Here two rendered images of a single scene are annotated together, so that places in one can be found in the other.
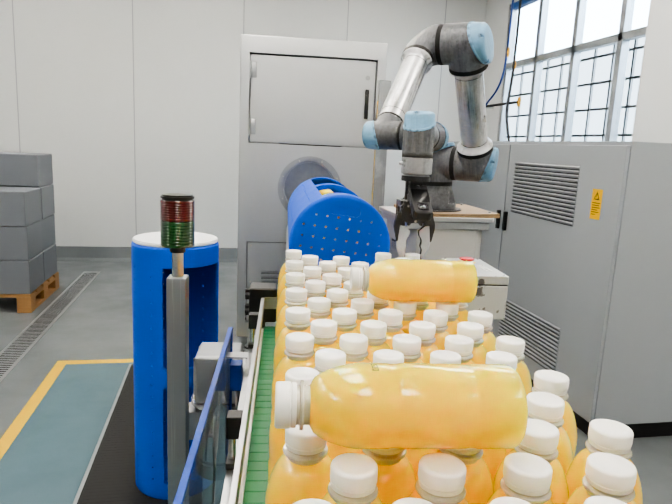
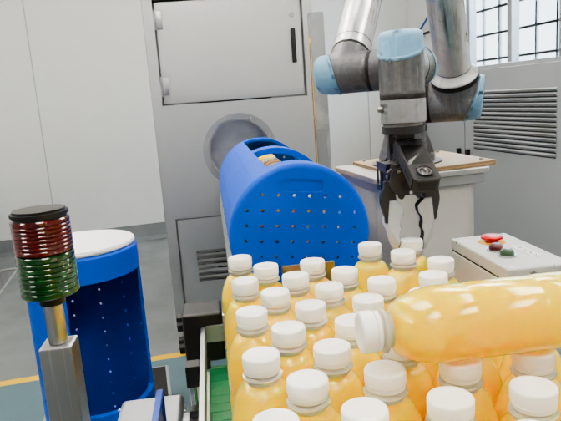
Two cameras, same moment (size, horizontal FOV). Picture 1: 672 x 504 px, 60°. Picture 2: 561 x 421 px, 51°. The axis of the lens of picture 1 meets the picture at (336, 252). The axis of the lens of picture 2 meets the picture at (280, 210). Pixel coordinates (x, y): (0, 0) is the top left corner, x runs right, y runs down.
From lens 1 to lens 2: 0.44 m
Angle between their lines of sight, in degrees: 1
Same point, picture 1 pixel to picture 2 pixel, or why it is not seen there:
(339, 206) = (293, 180)
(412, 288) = (477, 341)
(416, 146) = (401, 82)
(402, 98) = (363, 18)
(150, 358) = not seen: hidden behind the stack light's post
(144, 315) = not seen: hidden behind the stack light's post
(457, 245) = (446, 206)
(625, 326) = not seen: outside the picture
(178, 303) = (64, 388)
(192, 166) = (107, 139)
